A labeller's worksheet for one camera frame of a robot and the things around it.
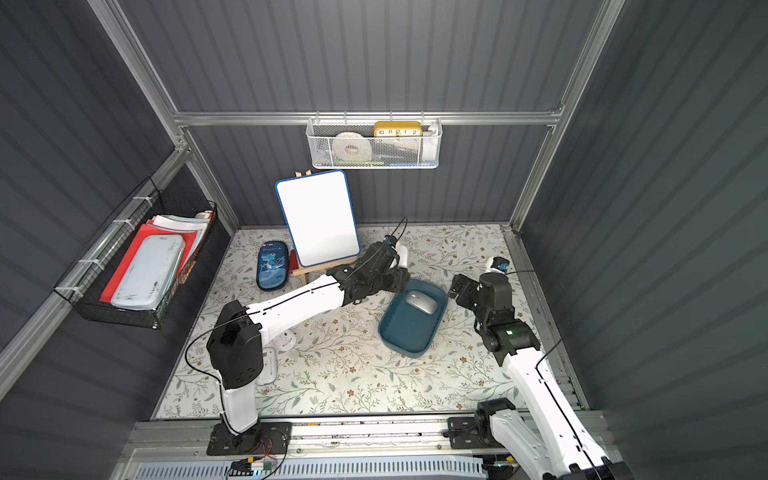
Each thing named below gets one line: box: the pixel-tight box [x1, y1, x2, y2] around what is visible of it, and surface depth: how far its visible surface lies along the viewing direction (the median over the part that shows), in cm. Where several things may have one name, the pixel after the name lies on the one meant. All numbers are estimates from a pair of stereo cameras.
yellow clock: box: [373, 121, 423, 137], surface depth 90 cm
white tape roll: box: [332, 132, 372, 162], surface depth 86 cm
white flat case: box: [111, 234, 186, 310], surface depth 69 cm
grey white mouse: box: [405, 290, 438, 315], surface depth 99 cm
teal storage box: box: [378, 279, 449, 358], surface depth 95 cm
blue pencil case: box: [256, 241, 289, 292], surface depth 107 cm
